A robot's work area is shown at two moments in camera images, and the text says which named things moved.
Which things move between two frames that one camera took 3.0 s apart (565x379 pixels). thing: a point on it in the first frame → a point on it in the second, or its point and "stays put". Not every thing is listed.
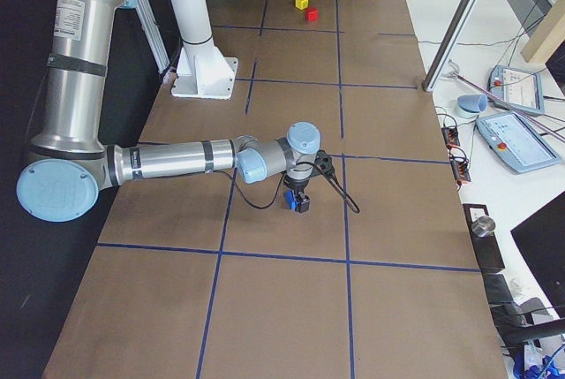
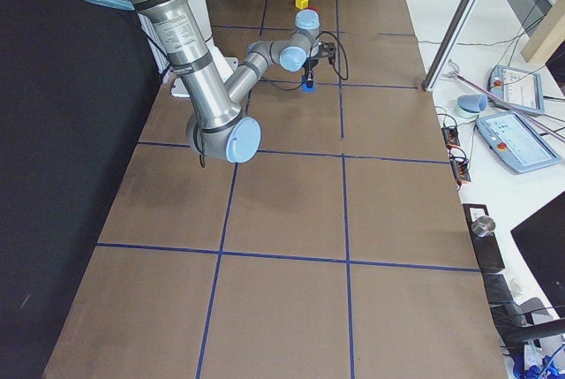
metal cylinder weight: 484,226 stays put
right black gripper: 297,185 → 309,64
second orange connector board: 460,167 stays put
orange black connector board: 451,137 stays put
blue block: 290,199 → 309,89
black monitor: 540,240 stays put
